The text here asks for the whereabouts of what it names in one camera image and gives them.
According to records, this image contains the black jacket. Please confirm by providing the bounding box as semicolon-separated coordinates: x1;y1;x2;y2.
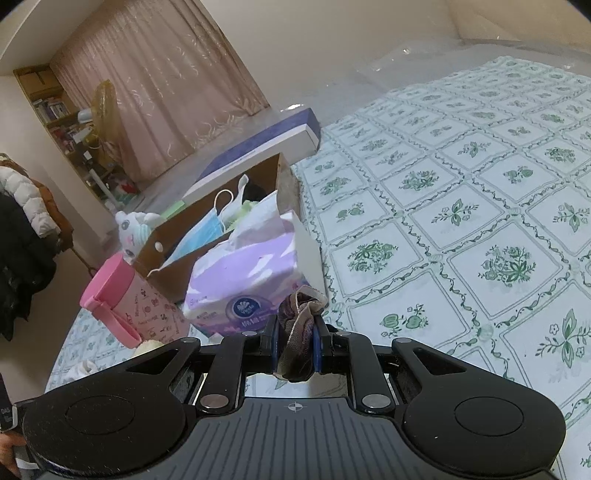
0;190;59;343

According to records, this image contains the blue face mask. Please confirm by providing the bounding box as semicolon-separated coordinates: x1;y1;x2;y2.
147;205;228;278

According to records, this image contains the grey brown cloth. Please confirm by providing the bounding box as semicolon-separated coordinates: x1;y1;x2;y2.
276;285;329;384

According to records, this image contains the purple tissue pack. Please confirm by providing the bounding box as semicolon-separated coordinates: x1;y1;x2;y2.
182;189;311;339

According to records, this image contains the clear plastic sheet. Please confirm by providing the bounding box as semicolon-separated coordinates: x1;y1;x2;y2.
318;34;591;125

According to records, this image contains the orange jacket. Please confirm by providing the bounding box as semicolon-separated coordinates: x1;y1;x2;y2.
0;152;75;246

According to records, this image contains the floral bedsheet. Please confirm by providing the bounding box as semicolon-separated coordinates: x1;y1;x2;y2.
44;55;591;480

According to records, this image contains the blue and white flat box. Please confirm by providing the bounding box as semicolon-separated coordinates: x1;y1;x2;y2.
182;108;322;205

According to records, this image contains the pink curtain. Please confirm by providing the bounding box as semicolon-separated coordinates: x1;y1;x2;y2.
50;0;272;184

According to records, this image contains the white puffer jacket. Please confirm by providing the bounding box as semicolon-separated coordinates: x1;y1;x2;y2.
0;164;61;239

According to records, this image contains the brown cardboard box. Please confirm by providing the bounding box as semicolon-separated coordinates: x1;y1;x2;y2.
134;152;329;304

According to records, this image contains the white face mask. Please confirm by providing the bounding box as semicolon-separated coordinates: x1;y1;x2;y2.
213;174;251;228

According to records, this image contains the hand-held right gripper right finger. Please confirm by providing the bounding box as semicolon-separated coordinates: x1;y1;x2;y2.
312;322;468;415

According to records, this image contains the plastic covered standing fan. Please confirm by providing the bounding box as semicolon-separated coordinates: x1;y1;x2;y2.
76;79;127;188

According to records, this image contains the person's left hand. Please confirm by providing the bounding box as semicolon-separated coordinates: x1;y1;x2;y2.
0;434;28;479

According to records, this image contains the pink lidded cup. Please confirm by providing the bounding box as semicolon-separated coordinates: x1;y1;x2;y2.
78;253;193;350

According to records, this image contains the white plush toy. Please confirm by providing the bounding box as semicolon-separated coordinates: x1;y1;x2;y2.
114;210;161;265

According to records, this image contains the wooden bookshelf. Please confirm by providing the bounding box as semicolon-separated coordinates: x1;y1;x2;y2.
14;64;139;206

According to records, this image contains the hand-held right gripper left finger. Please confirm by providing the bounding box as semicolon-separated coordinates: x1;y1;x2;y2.
124;318;280;415

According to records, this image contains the green flat item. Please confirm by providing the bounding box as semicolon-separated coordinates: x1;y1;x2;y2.
158;200;191;223

